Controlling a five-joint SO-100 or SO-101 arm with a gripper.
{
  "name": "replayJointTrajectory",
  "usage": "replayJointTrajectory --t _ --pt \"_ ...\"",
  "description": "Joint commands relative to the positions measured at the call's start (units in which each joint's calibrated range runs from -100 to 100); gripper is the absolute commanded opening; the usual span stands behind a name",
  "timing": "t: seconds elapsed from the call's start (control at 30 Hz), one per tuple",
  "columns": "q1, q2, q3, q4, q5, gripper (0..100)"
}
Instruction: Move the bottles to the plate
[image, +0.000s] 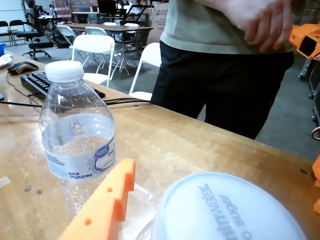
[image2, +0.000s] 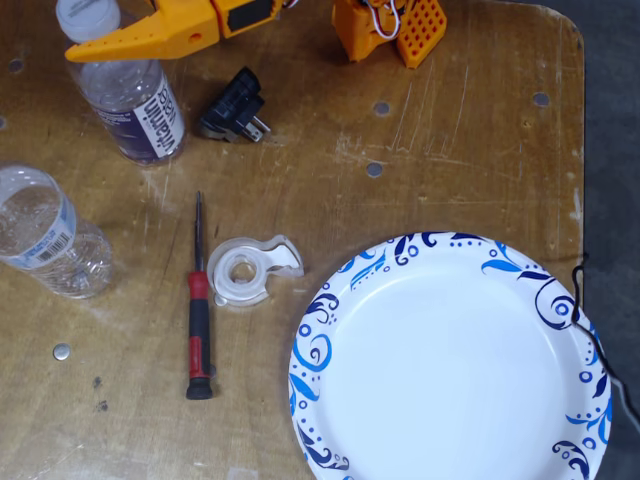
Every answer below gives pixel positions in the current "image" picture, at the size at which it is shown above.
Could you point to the black keyboard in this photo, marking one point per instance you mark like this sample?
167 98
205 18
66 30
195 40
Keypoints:
35 81

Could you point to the white plate with napkin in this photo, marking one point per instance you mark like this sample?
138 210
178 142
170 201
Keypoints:
5 61

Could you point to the round metal table insert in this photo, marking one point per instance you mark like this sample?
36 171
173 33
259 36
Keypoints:
303 171

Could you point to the black metal equipment rig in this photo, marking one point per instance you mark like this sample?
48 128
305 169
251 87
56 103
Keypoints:
140 10

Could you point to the black metal cart frame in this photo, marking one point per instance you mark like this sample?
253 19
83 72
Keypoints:
303 71

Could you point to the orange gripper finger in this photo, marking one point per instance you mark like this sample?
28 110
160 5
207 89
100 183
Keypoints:
100 207

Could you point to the black folding chair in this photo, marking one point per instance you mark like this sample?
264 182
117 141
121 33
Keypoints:
17 23
4 25

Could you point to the large cardboard box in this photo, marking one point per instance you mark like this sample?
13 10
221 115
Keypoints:
157 25

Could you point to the black round floor fan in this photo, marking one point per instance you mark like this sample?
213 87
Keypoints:
60 37

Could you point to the black office chair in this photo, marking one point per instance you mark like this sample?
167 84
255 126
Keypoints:
35 33

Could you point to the person in beige shirt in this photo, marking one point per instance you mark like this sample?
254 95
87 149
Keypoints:
225 87

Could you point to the white folding chair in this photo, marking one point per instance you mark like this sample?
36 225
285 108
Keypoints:
96 30
110 24
93 43
131 24
150 53
65 31

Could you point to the black computer mouse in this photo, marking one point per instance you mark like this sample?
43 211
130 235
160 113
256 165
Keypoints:
22 67

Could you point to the clear tape strip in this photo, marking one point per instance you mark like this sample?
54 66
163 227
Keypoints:
4 182

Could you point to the black background monitor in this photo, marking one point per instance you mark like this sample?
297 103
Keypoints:
107 6

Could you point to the brown folding table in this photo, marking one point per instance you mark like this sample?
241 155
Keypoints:
120 27

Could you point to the person's hand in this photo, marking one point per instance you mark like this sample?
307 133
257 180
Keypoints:
265 20

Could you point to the blue plastic bin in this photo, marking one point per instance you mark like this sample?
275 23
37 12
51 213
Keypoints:
2 48

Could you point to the clear vitaminwater bottle white lid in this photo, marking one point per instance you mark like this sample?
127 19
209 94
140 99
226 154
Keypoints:
225 212

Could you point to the clear water bottle white cap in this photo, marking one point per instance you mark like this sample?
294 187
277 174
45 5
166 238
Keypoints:
75 130

